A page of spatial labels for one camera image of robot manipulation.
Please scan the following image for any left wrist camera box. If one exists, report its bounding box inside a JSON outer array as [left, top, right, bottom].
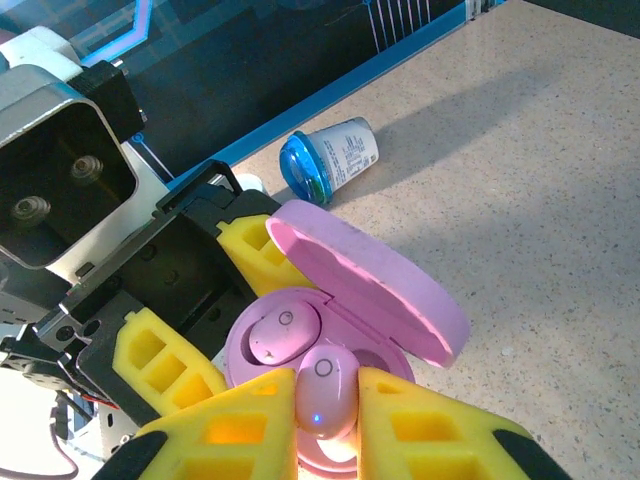
[[0, 27, 149, 272]]

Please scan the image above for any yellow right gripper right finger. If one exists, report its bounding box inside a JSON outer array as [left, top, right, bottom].
[[357, 367, 574, 480]]

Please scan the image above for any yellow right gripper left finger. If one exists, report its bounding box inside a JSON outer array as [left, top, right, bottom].
[[92, 368, 300, 480]]

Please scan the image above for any white round lid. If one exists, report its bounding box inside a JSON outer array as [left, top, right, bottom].
[[233, 172, 267, 195]]

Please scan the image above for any purple earbud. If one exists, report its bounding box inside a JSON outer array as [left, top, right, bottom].
[[294, 344, 361, 442], [248, 303, 322, 367]]

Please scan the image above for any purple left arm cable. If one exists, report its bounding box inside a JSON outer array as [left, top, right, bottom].
[[49, 429, 82, 479]]

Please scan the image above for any yogurt cup with blue lid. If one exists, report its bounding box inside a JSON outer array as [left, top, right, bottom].
[[278, 116, 380, 205]]

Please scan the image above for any purple earbud charging case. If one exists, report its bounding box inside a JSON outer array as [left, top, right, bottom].
[[222, 199, 471, 474]]

